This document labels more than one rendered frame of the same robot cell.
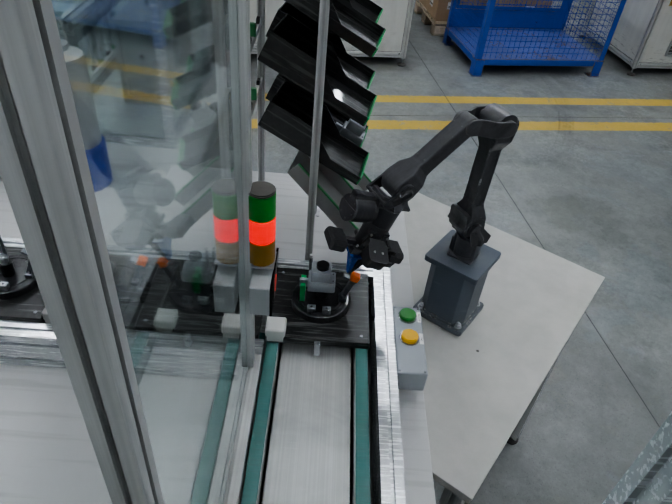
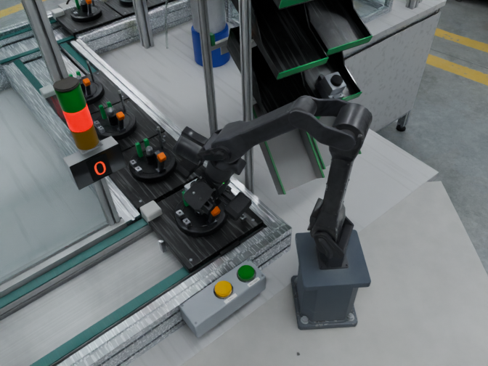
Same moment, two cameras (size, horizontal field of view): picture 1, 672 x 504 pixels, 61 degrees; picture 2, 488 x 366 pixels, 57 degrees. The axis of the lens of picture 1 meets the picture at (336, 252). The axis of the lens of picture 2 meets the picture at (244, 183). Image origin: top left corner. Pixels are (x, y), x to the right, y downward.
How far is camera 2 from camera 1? 0.96 m
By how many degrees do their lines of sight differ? 40
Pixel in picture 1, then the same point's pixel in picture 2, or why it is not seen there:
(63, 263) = not seen: outside the picture
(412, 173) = (228, 136)
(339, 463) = (80, 327)
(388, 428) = (120, 335)
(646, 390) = not seen: outside the picture
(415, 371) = (190, 316)
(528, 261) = (475, 326)
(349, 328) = (192, 248)
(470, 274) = (307, 277)
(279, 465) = (56, 296)
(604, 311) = not seen: outside the picture
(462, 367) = (266, 354)
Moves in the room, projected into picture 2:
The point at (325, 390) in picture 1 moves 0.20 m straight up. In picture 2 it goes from (138, 277) to (120, 229)
